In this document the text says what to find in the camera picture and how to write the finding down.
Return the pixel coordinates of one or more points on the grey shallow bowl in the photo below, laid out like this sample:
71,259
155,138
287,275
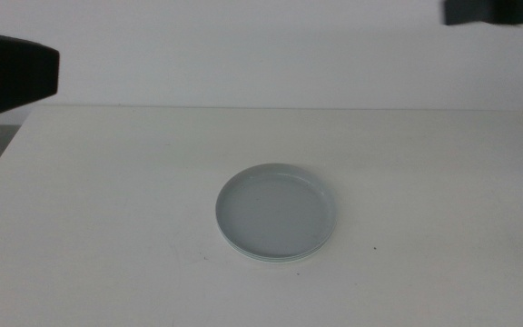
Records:
275,209

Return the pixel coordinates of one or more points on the pale green shallow bowl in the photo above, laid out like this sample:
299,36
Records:
284,260

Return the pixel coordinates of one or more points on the white shallow bowl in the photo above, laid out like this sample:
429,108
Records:
284,262

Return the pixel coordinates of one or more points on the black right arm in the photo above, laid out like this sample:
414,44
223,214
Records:
502,11

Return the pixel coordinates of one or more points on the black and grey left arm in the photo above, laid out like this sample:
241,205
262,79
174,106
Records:
12,72

